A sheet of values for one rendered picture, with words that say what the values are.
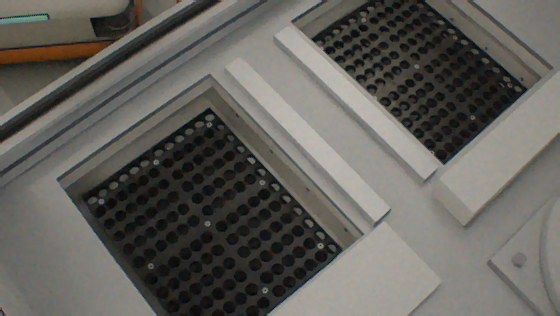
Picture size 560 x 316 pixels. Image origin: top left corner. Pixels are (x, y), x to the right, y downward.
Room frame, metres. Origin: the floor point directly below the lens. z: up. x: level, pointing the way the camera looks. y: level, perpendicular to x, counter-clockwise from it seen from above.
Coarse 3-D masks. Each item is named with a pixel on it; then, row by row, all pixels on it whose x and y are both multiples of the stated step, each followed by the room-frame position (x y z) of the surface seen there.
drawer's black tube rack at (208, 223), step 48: (192, 144) 0.33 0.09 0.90; (240, 144) 0.33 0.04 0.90; (144, 192) 0.27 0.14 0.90; (192, 192) 0.27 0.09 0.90; (240, 192) 0.27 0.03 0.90; (288, 192) 0.28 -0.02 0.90; (144, 240) 0.22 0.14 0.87; (192, 240) 0.22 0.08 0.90; (240, 240) 0.22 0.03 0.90; (288, 240) 0.23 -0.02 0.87; (192, 288) 0.17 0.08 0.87; (240, 288) 0.17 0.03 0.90; (288, 288) 0.17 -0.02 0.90
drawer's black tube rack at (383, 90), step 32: (416, 0) 0.55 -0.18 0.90; (352, 32) 0.50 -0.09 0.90; (384, 32) 0.52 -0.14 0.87; (416, 32) 0.50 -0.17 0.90; (448, 32) 0.50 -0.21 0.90; (352, 64) 0.44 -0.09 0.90; (384, 64) 0.47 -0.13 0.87; (416, 64) 0.45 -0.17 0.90; (448, 64) 0.45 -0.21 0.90; (384, 96) 0.40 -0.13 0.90; (416, 96) 0.40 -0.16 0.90; (448, 96) 0.41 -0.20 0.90; (480, 96) 0.41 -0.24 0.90; (512, 96) 0.43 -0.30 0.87; (416, 128) 0.36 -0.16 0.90; (448, 128) 0.36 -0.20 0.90; (480, 128) 0.36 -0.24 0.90; (448, 160) 0.32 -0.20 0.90
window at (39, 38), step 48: (0, 0) 0.32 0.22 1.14; (48, 0) 0.34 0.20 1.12; (96, 0) 0.37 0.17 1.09; (144, 0) 0.40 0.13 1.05; (192, 0) 0.44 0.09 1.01; (0, 48) 0.31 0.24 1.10; (48, 48) 0.33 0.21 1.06; (96, 48) 0.36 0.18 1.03; (0, 96) 0.29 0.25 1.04; (48, 96) 0.32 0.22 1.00
